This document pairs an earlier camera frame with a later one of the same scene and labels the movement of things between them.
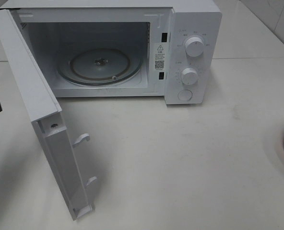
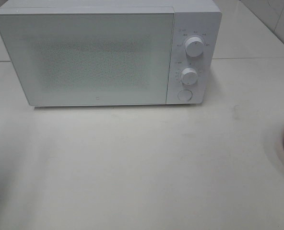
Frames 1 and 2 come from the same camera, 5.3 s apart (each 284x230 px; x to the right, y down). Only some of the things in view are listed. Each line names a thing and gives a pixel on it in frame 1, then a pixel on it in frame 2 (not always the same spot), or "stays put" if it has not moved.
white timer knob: (189, 76) stays put
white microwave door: (45, 115) -> (92, 58)
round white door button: (184, 95) stays put
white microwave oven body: (171, 49) stays put
